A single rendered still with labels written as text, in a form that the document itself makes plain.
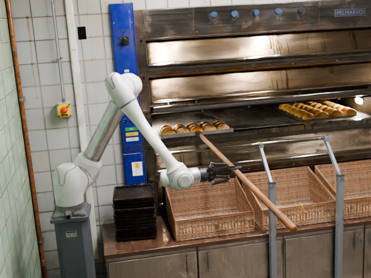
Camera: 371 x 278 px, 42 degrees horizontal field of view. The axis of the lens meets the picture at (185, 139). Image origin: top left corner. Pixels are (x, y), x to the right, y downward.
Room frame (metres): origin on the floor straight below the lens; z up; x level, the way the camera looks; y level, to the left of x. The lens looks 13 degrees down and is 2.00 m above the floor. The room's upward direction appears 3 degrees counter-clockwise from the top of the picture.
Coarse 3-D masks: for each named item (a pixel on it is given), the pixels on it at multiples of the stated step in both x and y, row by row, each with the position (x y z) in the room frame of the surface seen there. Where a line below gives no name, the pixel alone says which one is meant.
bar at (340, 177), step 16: (240, 144) 3.22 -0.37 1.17; (256, 144) 3.23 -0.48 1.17; (272, 144) 3.25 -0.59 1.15; (336, 176) 3.12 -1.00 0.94; (272, 192) 3.01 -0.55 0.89; (336, 192) 3.12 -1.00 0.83; (336, 208) 3.12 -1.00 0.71; (272, 224) 3.01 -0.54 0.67; (336, 224) 3.11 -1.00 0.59; (272, 240) 3.01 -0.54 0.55; (336, 240) 3.11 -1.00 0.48; (272, 256) 3.01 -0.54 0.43; (336, 256) 3.11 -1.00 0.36; (272, 272) 3.01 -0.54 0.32; (336, 272) 3.10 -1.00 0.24
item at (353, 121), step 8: (336, 120) 3.78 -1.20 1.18; (344, 120) 3.76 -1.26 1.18; (352, 120) 3.75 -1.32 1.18; (360, 120) 3.76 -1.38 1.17; (368, 120) 3.77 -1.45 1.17; (256, 128) 3.67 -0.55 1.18; (264, 128) 3.65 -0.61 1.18; (272, 128) 3.64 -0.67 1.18; (280, 128) 3.65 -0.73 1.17; (288, 128) 3.66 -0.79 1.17; (296, 128) 3.67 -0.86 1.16; (304, 128) 3.69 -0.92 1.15; (312, 128) 3.70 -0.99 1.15; (320, 128) 3.71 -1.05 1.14; (192, 136) 3.54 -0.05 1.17; (208, 136) 3.56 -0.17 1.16; (216, 136) 3.57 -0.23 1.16; (224, 136) 3.58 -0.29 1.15; (232, 136) 3.59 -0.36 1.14
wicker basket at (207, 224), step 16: (176, 192) 3.46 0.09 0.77; (192, 192) 3.48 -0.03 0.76; (224, 192) 3.51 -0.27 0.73; (240, 192) 3.40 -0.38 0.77; (176, 208) 3.43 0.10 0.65; (192, 208) 3.44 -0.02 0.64; (208, 208) 3.46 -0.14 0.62; (224, 208) 3.48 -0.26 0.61; (240, 208) 3.41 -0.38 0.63; (176, 224) 3.02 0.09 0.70; (192, 224) 3.03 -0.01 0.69; (208, 224) 3.05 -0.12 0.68; (224, 224) 3.07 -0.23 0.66; (240, 224) 3.09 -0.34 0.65; (176, 240) 3.01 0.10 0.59
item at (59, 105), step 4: (56, 104) 3.31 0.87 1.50; (60, 104) 3.32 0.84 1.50; (64, 104) 3.32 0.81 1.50; (68, 104) 3.32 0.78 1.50; (56, 108) 3.32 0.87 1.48; (60, 108) 3.32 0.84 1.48; (68, 108) 3.32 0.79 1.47; (60, 112) 3.32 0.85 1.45; (68, 112) 3.32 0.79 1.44; (60, 116) 3.31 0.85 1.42; (64, 116) 3.32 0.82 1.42; (68, 116) 3.33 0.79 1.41
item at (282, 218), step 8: (200, 136) 3.38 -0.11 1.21; (208, 144) 3.15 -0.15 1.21; (216, 152) 2.93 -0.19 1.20; (224, 160) 2.75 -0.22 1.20; (240, 176) 2.44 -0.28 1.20; (248, 184) 2.30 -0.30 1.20; (256, 192) 2.19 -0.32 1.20; (264, 200) 2.07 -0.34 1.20; (272, 208) 1.97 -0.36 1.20; (280, 216) 1.88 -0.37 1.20; (288, 224) 1.80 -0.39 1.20
